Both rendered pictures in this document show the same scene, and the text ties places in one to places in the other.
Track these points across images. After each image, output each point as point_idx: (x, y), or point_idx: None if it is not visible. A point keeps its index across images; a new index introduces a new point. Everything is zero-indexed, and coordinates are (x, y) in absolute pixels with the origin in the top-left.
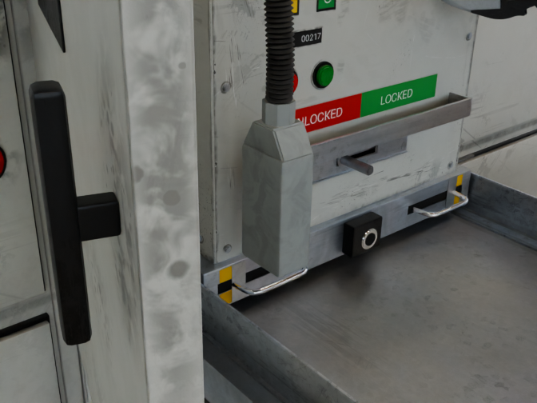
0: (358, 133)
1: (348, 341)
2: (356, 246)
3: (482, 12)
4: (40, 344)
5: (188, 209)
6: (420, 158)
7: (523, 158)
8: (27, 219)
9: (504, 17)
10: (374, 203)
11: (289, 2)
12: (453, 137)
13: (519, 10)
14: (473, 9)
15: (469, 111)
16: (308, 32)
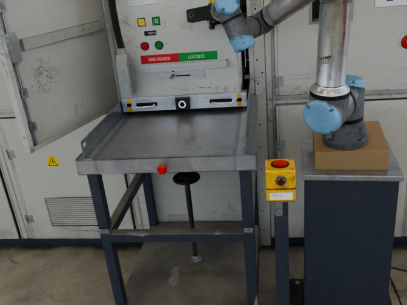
0: (166, 64)
1: (144, 125)
2: (177, 105)
3: (209, 27)
4: None
5: (0, 45)
6: (215, 82)
7: (366, 112)
8: None
9: (210, 28)
10: (192, 94)
11: (114, 21)
12: (234, 77)
13: (211, 26)
14: (208, 26)
15: (226, 65)
16: (150, 31)
